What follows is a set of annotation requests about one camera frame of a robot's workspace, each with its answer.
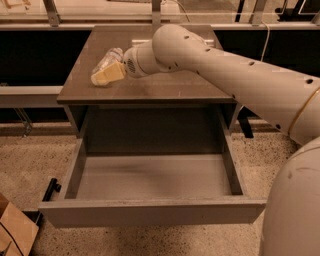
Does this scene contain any black metal foot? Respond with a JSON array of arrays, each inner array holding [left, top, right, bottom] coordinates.
[[42, 178, 61, 202]]

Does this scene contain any white cable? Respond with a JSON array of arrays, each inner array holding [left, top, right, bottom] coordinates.
[[259, 21, 270, 63]]

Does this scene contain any dark grey drawer cabinet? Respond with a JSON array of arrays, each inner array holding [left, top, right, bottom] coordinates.
[[57, 27, 236, 155]]

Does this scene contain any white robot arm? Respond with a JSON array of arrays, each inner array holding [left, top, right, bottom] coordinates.
[[91, 24, 320, 256]]

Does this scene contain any brown cardboard box left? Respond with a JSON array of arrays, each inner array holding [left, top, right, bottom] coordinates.
[[0, 193, 39, 256]]

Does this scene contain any open grey top drawer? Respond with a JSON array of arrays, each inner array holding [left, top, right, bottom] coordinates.
[[38, 107, 268, 229]]

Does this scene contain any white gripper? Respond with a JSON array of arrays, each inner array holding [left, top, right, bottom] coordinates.
[[91, 41, 167, 86]]

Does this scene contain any clear plastic water bottle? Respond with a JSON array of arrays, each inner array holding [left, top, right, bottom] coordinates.
[[92, 48, 124, 74]]

